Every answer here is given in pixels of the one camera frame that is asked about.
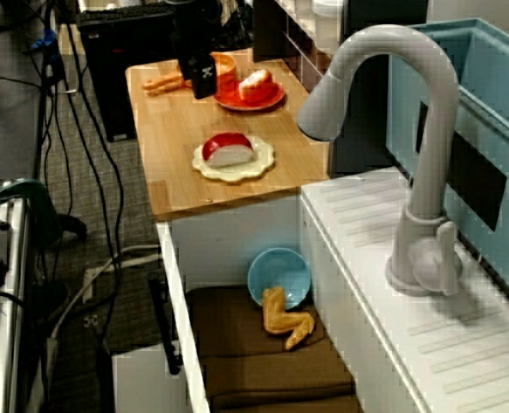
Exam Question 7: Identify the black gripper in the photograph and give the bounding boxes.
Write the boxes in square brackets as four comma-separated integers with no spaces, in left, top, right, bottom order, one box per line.
[169,15,218,102]

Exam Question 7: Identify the orange salmon sushi toy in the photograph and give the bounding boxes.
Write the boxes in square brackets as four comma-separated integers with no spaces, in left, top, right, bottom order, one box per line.
[237,69,274,105]

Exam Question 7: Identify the red tuna sushi toy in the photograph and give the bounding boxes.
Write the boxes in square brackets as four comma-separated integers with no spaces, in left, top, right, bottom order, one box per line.
[200,132,256,170]

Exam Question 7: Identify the orange toy pan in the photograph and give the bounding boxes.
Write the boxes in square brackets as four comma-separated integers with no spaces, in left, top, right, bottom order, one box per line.
[141,52,238,97]

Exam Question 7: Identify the red plate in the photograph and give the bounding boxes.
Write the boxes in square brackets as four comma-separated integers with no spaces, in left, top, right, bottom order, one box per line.
[212,80,287,114]

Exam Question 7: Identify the black computer tower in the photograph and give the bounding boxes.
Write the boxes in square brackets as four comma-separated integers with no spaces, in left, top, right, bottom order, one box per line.
[75,10,182,145]

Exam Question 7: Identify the black keyboard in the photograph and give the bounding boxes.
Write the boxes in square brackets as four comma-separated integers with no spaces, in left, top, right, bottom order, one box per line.
[76,4,176,28]

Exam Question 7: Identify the cream scalloped plate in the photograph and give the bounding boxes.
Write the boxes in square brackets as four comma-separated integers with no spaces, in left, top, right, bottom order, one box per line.
[191,134,279,187]

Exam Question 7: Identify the white round jar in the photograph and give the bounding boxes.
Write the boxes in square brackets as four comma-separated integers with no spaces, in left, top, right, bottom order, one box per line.
[310,0,343,19]

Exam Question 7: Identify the dark green plastic stand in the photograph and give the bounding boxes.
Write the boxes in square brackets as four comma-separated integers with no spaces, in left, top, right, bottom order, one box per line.
[0,179,89,247]

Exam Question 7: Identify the light blue bowl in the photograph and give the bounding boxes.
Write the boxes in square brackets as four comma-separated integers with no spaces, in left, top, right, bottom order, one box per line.
[247,248,312,311]

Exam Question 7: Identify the white power strip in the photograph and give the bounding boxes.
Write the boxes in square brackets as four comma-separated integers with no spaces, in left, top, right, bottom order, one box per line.
[83,265,97,305]

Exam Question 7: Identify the white toy kitchen unit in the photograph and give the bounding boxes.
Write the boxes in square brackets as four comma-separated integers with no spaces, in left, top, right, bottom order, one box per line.
[111,47,509,413]

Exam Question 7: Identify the gray toy faucet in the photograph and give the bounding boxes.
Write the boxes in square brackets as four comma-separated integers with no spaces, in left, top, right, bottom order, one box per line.
[294,23,464,299]

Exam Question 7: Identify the tan toy chicken wing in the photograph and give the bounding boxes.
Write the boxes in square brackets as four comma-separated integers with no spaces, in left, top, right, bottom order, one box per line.
[261,287,316,352]

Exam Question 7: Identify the black rectangular label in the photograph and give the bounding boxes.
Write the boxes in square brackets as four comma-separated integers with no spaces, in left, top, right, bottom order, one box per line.
[414,99,507,231]

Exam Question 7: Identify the brown folded cloth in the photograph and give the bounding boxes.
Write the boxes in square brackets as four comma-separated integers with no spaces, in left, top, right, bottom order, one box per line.
[185,285,364,413]

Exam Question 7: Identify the black cable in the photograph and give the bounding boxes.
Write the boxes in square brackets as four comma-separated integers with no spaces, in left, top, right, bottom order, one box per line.
[43,55,76,219]
[63,21,127,302]

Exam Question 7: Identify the blue cable plug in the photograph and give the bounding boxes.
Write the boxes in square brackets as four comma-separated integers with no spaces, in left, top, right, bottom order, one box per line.
[28,29,58,54]

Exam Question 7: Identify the dark upright post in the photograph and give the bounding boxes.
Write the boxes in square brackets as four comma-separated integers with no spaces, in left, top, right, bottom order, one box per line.
[326,0,430,181]

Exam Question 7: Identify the black oven handle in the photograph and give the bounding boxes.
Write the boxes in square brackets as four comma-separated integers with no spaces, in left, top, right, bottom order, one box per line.
[147,274,183,376]

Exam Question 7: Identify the white cable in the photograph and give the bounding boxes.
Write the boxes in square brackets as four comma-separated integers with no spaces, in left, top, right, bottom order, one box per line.
[49,244,162,342]

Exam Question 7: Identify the silver metal frame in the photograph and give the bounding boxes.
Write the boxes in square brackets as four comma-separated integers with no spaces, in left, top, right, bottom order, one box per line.
[0,183,34,413]

